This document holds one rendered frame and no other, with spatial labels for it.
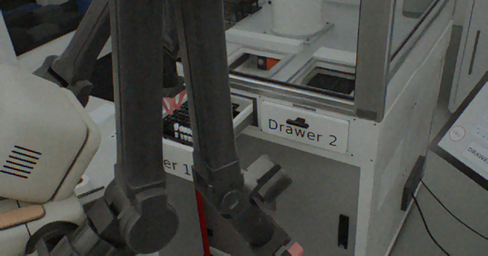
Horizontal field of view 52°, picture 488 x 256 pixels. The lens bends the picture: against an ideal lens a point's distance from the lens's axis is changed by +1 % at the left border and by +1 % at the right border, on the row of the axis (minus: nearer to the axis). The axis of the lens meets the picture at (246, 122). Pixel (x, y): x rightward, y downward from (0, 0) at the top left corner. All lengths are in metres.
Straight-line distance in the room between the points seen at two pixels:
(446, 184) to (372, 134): 1.38
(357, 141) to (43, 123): 0.99
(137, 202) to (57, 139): 0.17
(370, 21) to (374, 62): 0.11
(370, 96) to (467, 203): 1.41
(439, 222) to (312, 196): 0.99
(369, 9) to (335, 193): 0.65
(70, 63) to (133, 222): 0.46
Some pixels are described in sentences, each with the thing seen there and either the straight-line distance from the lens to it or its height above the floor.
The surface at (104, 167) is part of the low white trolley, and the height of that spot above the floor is 0.76.
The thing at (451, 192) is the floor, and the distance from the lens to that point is 2.77.
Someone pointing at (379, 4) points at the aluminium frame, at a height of 1.29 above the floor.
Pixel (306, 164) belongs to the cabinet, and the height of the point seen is 0.71.
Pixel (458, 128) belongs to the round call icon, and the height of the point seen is 1.02.
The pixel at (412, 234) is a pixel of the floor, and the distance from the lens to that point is 2.49.
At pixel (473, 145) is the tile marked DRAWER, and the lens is 1.29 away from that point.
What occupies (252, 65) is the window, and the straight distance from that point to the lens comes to 1.57.
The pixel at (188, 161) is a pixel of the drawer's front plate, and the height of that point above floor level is 0.89.
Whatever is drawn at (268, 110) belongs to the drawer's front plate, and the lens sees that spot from 1.57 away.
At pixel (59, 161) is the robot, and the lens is 0.79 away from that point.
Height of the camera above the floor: 1.72
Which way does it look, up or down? 32 degrees down
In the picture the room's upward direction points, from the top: 4 degrees counter-clockwise
